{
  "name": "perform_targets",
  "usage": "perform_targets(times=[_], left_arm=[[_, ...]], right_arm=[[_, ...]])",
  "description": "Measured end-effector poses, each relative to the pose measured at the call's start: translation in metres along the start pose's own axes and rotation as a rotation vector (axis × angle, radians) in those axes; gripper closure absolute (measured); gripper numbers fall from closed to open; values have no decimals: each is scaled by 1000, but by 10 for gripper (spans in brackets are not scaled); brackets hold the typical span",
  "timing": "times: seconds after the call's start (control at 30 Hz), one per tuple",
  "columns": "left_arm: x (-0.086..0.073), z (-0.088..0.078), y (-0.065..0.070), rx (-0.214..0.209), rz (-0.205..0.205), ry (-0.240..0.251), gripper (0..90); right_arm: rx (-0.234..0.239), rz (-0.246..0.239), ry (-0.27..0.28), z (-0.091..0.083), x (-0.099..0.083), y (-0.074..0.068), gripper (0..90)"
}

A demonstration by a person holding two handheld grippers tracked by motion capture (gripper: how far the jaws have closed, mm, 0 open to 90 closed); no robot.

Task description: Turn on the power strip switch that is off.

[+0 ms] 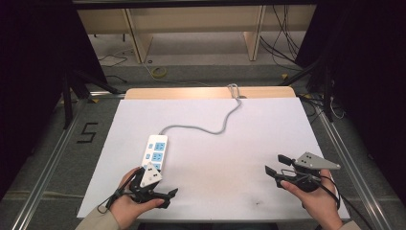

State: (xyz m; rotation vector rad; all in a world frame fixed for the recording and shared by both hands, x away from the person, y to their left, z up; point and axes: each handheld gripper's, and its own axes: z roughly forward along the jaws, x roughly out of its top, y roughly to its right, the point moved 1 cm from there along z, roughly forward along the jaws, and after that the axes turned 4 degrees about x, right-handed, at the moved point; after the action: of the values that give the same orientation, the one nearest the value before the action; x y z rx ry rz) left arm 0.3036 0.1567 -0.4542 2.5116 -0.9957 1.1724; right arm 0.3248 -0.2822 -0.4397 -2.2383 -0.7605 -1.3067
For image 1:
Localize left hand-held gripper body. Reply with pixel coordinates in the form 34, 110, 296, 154
128, 161, 170, 206

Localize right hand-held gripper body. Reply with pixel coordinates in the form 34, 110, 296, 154
274, 151, 342, 194

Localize white power strip blue sockets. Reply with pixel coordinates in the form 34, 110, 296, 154
141, 134, 169, 175

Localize person's left hand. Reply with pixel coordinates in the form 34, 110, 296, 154
109, 166, 166, 230

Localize person's right hand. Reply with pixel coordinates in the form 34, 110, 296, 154
280, 169, 345, 230

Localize white table sheet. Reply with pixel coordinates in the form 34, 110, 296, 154
77, 97, 351, 222

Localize black metal stand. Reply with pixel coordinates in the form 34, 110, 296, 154
60, 67, 126, 130
279, 57, 335, 123

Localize dark curtain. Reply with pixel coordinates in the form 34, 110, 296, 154
0, 0, 109, 200
294, 0, 406, 207

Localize yellow tape roll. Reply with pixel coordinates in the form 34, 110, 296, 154
150, 65, 169, 80

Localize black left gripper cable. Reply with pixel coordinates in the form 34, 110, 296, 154
97, 168, 144, 215

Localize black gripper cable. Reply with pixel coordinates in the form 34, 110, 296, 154
280, 168, 375, 230
97, 168, 144, 215

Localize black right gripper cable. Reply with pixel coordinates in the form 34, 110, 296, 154
280, 168, 375, 230

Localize aluminium floor rail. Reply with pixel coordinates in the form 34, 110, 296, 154
298, 93, 395, 230
11, 91, 126, 230

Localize grey power strip cable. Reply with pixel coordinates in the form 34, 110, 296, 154
158, 82, 244, 136

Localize bundle of black floor cables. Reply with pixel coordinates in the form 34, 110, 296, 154
259, 4, 305, 73

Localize thin black floor cable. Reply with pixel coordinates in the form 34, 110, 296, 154
97, 53, 129, 84

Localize light wooden desk frame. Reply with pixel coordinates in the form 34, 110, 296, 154
77, 4, 318, 64

